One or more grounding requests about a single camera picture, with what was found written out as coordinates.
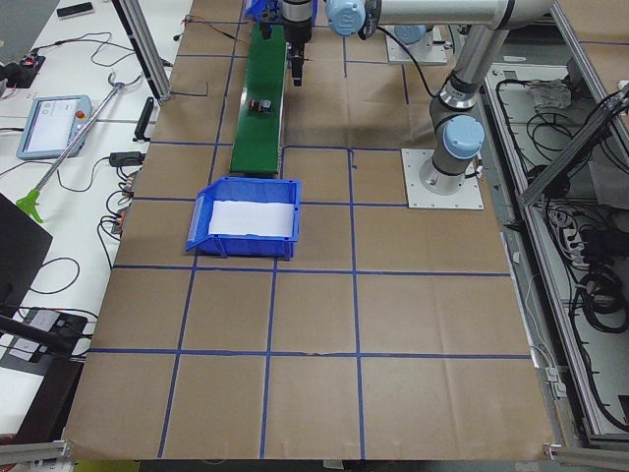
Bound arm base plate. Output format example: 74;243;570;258
401;148;484;210
385;26;448;66

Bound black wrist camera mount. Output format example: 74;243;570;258
258;0;282;40

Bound black power adapter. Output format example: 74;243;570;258
108;151;145;168

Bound aluminium frame post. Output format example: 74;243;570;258
112;0;172;102

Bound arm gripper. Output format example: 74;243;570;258
280;0;315;87

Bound teach pendant tablet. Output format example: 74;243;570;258
16;94;91;160

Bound blue bin robot left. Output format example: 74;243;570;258
245;0;268;23

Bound reacher grabber tool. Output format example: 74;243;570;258
16;72;142;223

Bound white foam pad right bin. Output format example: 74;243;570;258
208;201;295;237

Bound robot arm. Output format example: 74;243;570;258
267;1;429;92
325;0;551;196

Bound blue bin robot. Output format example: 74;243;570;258
245;0;268;23
185;177;302;261

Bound red push button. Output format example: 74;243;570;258
248;98;272;113

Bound blue bin robot right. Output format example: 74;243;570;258
185;177;302;261

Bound green conveyor belt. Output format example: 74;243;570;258
230;26;287;175

